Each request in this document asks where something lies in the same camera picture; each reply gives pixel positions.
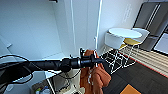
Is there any orange hoodie with white print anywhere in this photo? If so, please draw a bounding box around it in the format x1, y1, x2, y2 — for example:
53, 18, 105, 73
79, 49, 113, 94

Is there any white wardrobe door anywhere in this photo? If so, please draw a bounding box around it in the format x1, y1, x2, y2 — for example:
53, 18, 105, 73
71, 0, 103, 68

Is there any white chair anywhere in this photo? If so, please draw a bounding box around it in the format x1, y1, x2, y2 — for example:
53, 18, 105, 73
103, 31, 127, 74
138, 27, 152, 46

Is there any yellow chair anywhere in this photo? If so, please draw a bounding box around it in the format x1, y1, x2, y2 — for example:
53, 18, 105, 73
123, 37, 143, 66

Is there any white wardrobe shelf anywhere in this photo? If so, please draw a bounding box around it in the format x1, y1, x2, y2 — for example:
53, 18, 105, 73
44, 68, 83, 81

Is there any white bag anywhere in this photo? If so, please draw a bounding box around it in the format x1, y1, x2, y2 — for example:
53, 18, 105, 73
41, 87, 51, 94

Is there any brown storage basket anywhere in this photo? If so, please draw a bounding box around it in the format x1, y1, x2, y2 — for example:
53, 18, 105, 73
31, 83, 53, 94

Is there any grey steel fridge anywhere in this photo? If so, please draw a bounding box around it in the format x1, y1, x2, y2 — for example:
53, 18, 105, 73
132, 1, 164, 51

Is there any white wardrobe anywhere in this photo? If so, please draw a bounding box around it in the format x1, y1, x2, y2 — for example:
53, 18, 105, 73
0, 0, 73, 94

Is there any black wardrobe hook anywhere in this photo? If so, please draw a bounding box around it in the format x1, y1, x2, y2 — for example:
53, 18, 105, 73
49, 0, 59, 4

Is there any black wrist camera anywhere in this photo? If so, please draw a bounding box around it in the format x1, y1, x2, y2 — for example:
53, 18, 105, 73
78, 48, 86, 58

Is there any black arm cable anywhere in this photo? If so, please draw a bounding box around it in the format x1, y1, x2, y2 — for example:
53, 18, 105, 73
49, 68, 83, 80

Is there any white wall notice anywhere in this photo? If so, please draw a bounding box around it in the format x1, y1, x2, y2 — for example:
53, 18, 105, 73
122, 4, 133, 24

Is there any black shoulder cable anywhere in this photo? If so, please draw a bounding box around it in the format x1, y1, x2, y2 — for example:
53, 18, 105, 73
0, 54, 31, 64

